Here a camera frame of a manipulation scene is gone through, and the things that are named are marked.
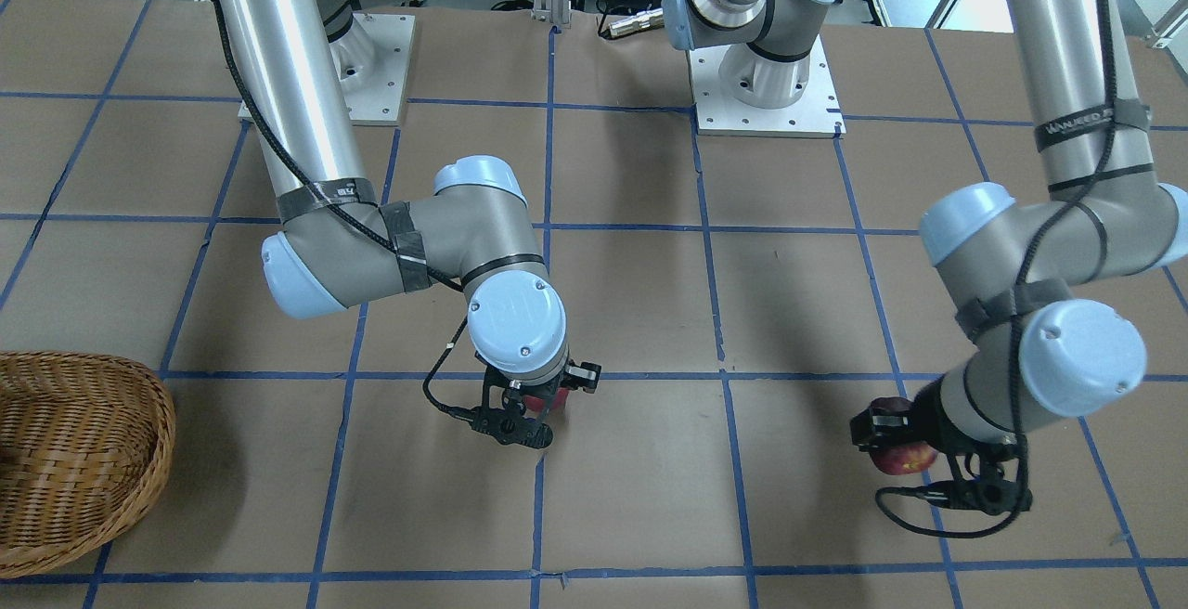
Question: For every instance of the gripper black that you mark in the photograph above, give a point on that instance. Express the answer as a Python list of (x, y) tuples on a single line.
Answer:
[(931, 417), (582, 375)]

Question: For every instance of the red yellow apple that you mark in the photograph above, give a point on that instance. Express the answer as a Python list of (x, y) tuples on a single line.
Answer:
[(536, 405)]

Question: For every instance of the dark red apple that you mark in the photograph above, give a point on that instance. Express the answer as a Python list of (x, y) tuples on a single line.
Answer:
[(903, 457)]

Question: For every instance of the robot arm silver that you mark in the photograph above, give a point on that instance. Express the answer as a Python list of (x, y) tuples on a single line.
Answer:
[(1042, 354), (340, 245)]

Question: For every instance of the wicker basket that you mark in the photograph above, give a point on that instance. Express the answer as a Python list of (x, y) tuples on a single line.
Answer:
[(87, 445)]

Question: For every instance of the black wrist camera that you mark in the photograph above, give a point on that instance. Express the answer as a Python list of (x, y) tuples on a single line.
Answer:
[(991, 493), (511, 428)]

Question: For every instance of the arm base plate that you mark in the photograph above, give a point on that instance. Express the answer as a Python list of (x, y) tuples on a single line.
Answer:
[(305, 84), (737, 93)]

